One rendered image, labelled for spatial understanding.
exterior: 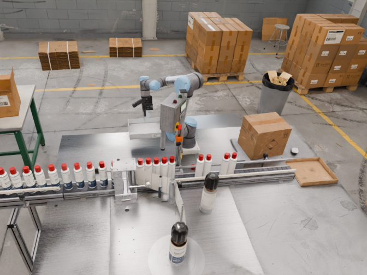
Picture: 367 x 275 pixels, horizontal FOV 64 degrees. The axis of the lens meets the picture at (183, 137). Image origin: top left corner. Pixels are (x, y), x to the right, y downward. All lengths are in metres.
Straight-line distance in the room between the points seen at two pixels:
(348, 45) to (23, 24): 6.16
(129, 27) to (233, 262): 6.10
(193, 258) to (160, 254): 0.18
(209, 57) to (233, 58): 0.44
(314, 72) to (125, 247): 4.45
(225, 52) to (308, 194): 3.47
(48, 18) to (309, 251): 6.46
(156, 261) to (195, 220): 0.36
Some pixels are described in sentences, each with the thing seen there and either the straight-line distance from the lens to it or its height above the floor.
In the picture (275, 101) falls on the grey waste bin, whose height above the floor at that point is 0.34.
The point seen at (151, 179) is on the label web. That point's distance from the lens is 1.92.
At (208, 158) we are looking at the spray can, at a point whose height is 1.07.
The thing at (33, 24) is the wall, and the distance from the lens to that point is 7.28.
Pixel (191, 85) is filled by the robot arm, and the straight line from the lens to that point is 1.97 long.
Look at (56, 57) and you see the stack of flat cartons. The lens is 5.71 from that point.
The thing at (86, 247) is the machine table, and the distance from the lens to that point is 1.86.
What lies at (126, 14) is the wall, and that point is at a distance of 7.09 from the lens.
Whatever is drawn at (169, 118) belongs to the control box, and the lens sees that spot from 1.77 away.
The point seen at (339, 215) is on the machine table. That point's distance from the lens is 2.31.
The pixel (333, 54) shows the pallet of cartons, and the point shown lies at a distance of 5.52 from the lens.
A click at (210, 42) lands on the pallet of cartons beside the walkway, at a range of 5.13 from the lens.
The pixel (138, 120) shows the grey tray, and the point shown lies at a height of 0.98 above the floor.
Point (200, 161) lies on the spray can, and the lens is 2.01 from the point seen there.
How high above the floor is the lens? 2.37
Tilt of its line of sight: 37 degrees down
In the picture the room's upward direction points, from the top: 6 degrees clockwise
